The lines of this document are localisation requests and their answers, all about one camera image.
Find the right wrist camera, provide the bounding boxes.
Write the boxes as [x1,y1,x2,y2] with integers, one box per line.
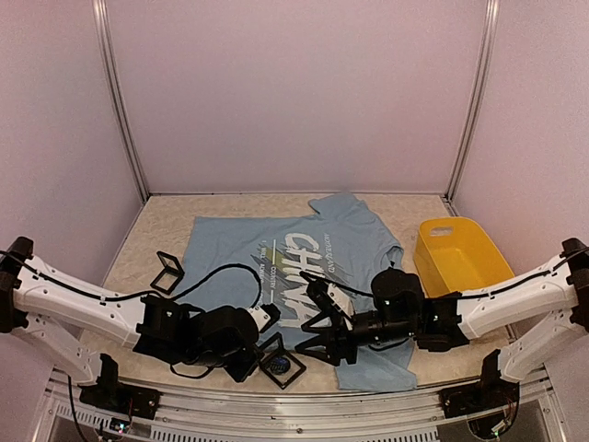
[299,271,355,320]

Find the yellow plastic basket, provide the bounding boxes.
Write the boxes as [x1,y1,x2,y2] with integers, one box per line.
[413,216,514,298]

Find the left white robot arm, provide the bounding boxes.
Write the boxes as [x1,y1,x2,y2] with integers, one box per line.
[1,237,280,410]

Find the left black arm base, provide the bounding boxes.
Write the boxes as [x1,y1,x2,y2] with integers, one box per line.
[79,354,161,420]

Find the black brooch case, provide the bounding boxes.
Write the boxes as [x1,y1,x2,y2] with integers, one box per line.
[150,250,185,296]
[259,332,306,390]

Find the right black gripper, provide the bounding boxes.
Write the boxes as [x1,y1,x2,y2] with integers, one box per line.
[294,311,418,368]

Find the aluminium frame post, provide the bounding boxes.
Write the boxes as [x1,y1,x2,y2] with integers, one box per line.
[92,0,151,204]
[444,0,501,215]

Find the right aluminium frame post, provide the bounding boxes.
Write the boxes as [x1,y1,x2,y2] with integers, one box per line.
[444,0,501,215]

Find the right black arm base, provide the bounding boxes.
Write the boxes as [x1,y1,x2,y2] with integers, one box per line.
[438,350,520,418]

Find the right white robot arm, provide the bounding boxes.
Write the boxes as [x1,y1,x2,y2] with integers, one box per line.
[295,238,588,409]

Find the blue brooch in case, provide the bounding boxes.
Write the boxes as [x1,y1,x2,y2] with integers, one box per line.
[269,356,291,376]

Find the light blue printed t-shirt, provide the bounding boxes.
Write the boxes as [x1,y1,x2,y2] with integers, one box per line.
[172,192,419,392]

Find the front aluminium rail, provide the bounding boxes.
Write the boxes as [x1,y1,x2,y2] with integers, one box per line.
[43,367,560,442]

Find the left aluminium frame post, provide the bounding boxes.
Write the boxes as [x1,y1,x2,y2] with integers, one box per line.
[92,0,151,204]

